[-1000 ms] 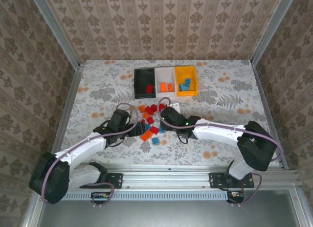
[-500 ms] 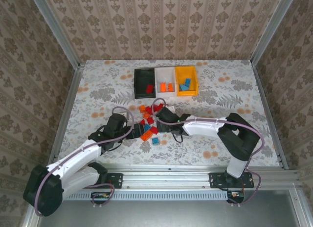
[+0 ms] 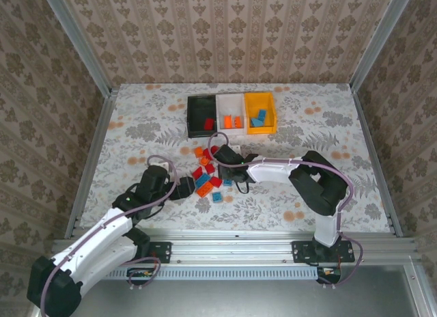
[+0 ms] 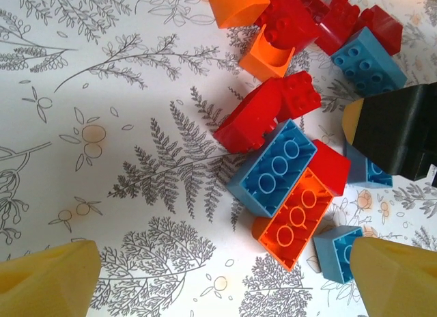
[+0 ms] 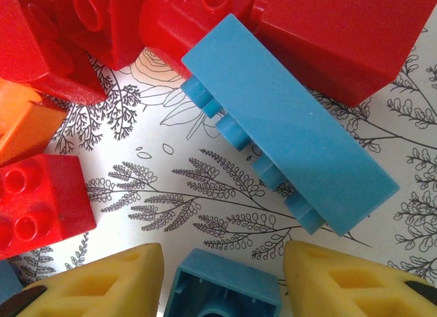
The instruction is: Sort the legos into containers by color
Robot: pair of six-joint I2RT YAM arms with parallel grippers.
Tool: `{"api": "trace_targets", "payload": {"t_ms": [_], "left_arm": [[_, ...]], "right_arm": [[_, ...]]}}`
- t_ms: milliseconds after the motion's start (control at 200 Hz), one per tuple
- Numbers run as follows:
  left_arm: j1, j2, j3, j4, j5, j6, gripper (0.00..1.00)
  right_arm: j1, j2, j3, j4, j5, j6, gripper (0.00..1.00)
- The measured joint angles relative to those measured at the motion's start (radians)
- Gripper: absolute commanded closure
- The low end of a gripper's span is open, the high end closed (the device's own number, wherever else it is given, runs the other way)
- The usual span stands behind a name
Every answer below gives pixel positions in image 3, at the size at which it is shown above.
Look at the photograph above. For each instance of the red lego brick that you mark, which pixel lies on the red lego brick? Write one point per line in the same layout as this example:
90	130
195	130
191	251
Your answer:
197	173
209	123
214	149
209	168
215	181
206	153

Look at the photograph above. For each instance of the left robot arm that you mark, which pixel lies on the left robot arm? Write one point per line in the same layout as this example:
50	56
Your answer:
99	238

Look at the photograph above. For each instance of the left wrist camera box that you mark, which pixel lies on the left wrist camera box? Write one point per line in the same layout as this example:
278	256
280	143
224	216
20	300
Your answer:
160	165

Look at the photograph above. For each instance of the small blue lego brick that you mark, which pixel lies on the small blue lego brick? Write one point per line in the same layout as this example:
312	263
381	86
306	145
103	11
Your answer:
216	196

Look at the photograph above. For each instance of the aluminium frame post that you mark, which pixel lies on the aluminium frame post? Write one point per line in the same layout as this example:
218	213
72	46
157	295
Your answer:
379	40
79	40

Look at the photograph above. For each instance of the long orange lego brick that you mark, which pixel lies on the long orange lego brick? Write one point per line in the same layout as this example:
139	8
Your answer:
205	189

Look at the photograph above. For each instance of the black plastic bin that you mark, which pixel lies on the black plastic bin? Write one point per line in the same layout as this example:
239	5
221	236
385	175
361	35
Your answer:
199	112

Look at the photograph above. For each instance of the aluminium table side rail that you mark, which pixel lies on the aluminium table side rail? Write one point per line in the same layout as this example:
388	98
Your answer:
96	142
373	142

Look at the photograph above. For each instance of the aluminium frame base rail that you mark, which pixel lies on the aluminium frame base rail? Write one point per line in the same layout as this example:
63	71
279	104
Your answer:
232	250

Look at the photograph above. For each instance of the yellow plastic bin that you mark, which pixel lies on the yellow plastic bin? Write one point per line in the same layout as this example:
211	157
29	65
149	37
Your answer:
252	104

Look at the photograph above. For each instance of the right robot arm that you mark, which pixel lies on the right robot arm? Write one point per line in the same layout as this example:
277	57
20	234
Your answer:
273	168

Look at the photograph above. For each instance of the grey metal panel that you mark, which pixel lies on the grey metal panel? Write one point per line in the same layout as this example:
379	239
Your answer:
239	300

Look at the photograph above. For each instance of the black connector box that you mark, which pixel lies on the black connector box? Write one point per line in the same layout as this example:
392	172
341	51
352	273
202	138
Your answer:
329	275
140	276

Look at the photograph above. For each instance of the white plastic bin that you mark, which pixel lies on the white plastic bin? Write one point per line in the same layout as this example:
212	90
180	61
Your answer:
232	107

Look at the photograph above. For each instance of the floral patterned table cover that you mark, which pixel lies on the floral patterned table cover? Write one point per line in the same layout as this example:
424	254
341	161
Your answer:
259	211

